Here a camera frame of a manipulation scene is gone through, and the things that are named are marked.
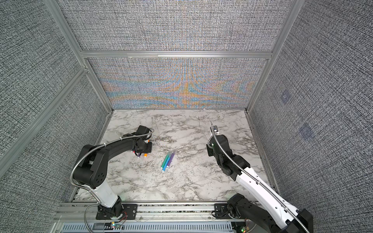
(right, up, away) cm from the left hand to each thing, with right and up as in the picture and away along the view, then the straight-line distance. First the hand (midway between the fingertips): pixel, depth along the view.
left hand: (148, 147), depth 95 cm
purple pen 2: (+14, -7, -4) cm, 17 cm away
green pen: (+11, -8, -5) cm, 14 cm away
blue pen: (+12, -9, -6) cm, 16 cm away
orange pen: (0, -4, -5) cm, 7 cm away
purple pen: (-5, -5, -3) cm, 8 cm away
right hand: (+39, +8, -19) cm, 44 cm away
